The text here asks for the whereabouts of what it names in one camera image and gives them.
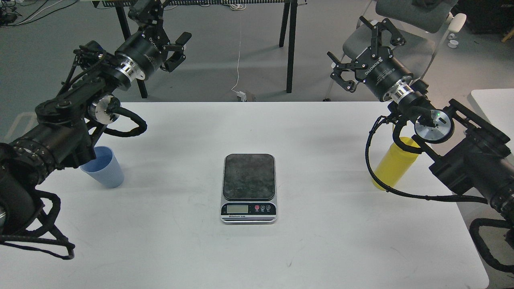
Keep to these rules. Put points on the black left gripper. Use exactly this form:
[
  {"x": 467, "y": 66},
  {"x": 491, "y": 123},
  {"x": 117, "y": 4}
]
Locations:
[{"x": 145, "y": 47}]

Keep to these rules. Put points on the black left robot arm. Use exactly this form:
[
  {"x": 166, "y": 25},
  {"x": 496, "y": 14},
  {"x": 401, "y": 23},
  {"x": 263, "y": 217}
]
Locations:
[{"x": 69, "y": 125}]

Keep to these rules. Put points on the yellow squeeze bottle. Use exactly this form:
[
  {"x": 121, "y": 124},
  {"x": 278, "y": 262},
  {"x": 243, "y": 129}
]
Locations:
[{"x": 394, "y": 165}]

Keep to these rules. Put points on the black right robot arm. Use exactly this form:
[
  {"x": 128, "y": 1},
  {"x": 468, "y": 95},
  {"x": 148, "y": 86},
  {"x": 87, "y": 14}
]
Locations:
[{"x": 469, "y": 154}]

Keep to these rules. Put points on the black-legged background table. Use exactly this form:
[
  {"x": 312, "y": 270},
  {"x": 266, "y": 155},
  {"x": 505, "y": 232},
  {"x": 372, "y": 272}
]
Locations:
[{"x": 210, "y": 24}]

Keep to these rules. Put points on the white side table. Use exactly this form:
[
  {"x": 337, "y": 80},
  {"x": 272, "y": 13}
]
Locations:
[{"x": 497, "y": 105}]

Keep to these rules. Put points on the digital kitchen scale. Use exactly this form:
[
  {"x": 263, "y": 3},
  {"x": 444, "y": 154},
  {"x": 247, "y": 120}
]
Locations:
[{"x": 249, "y": 189}]

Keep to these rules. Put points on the white power adapter on floor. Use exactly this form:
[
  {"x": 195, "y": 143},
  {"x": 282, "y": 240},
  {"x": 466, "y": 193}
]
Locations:
[{"x": 245, "y": 96}]

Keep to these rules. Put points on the blue plastic cup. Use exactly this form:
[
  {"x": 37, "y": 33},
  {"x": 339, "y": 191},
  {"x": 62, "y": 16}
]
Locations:
[{"x": 105, "y": 168}]

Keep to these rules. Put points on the grey office chair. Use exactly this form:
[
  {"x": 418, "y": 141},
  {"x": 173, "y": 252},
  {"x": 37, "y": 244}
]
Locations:
[{"x": 417, "y": 21}]

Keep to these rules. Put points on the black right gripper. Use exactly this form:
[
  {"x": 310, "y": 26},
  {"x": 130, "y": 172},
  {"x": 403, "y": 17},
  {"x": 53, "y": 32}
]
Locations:
[{"x": 382, "y": 72}]

